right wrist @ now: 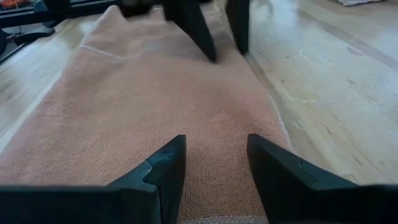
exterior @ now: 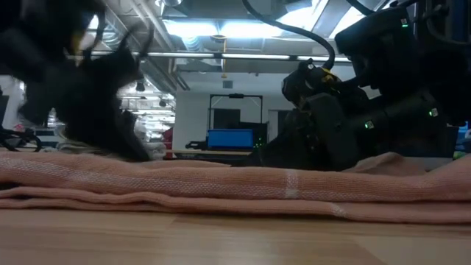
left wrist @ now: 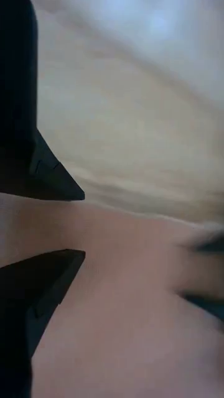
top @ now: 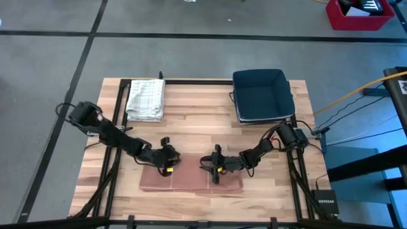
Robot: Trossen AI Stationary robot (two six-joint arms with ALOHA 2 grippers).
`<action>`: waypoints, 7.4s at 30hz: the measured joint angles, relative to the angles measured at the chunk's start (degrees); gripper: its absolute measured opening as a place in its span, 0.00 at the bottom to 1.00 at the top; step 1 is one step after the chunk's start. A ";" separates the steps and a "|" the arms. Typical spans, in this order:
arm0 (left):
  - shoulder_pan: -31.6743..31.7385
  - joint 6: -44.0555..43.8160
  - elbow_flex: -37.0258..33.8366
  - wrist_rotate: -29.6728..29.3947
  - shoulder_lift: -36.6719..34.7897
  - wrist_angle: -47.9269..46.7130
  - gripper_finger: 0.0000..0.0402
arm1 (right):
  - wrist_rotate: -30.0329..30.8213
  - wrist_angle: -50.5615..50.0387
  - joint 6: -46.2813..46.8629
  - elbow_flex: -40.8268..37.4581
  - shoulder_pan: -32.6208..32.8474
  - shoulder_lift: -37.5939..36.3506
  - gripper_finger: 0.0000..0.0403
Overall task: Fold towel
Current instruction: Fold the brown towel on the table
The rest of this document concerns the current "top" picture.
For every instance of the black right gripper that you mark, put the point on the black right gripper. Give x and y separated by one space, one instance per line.
233 163

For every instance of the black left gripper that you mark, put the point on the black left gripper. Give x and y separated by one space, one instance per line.
160 157

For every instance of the plain pink towel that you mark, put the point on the plain pink towel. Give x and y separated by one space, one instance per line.
190 178

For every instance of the white towel thin beige stripes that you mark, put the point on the white towel thin beige stripes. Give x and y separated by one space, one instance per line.
146 98

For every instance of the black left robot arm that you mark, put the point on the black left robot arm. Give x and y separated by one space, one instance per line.
111 136

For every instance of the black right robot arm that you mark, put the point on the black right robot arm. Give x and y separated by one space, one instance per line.
270 143

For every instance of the navy blue fabric bin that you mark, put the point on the navy blue fabric bin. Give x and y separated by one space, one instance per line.
264 95

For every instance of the black metal stand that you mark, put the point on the black metal stand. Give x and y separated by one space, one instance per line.
365 165

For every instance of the red plastic crate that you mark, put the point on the red plastic crate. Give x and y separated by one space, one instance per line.
359 23

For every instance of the white paper sheet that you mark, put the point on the white paper sheet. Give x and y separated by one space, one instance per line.
357 12

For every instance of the black device white stripes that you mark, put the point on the black device white stripes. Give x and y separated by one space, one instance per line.
372 4

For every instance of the black metal table frame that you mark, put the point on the black metal table frame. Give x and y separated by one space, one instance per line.
190 82

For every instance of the black Netgear network switch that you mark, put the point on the black Netgear network switch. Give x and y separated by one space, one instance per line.
326 202

